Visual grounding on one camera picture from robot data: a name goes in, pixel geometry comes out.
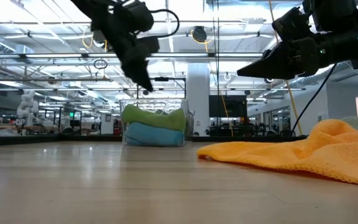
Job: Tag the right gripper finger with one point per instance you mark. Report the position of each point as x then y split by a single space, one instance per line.
278 57
275 73

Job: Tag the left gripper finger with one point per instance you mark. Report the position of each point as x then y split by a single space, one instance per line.
135 76
145 71

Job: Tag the bright green microfiber towel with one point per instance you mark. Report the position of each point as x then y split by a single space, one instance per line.
154 118

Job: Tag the blue microfiber towel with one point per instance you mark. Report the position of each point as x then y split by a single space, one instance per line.
154 135

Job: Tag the clear plastic bin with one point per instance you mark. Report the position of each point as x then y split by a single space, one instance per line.
190 124

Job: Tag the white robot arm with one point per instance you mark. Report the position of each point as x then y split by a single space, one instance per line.
27 105

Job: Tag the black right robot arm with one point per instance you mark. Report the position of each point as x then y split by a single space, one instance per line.
353 40

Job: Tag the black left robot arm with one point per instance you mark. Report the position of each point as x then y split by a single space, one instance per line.
95 9

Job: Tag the orange microfiber towel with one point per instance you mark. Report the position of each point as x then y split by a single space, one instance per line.
322 149

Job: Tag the black monitor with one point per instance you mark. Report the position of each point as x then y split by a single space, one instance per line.
228 105

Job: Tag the white pillar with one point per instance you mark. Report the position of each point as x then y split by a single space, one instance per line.
198 99

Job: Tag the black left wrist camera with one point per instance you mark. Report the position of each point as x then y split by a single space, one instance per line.
140 17

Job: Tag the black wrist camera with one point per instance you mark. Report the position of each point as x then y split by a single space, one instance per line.
140 17
291 23

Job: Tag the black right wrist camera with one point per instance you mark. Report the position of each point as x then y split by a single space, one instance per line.
291 23

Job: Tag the black aluminium table frame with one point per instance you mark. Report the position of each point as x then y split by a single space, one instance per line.
42 140

